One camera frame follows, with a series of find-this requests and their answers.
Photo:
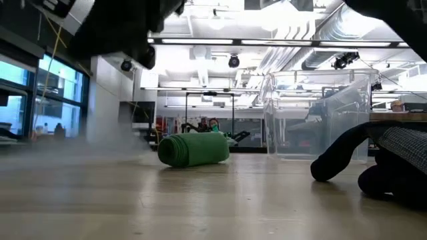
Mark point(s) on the black background robot arm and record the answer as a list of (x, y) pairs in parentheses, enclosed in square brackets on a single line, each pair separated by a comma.
[(241, 136)]

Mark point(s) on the dark bottle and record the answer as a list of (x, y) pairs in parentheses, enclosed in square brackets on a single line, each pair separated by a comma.
[(59, 131)]

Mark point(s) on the black window frame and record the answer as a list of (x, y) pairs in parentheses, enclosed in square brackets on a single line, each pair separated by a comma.
[(31, 100)]

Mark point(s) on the black grey work glove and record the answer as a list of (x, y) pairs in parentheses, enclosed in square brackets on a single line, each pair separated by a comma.
[(337, 156)]

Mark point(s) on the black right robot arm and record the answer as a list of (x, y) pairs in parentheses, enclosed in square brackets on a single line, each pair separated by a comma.
[(400, 23)]

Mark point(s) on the black overhead light bar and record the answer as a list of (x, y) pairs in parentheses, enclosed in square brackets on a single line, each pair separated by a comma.
[(237, 42)]

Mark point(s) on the silver ventilation duct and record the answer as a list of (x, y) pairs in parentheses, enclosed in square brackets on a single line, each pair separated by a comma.
[(333, 23)]

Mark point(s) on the green elastic bandage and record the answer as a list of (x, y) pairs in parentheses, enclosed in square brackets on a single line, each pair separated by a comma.
[(200, 150)]

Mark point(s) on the black background rig frame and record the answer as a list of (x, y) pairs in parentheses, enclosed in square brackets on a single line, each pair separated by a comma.
[(187, 113)]

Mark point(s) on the black ceiling spotlight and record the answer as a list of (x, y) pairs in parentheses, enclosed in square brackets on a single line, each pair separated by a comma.
[(126, 65), (233, 61), (343, 61)]

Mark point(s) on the black monitor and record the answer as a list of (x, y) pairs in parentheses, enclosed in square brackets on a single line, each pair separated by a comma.
[(141, 111)]

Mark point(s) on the clear plastic container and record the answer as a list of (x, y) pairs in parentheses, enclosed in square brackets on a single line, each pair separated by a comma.
[(317, 133)]

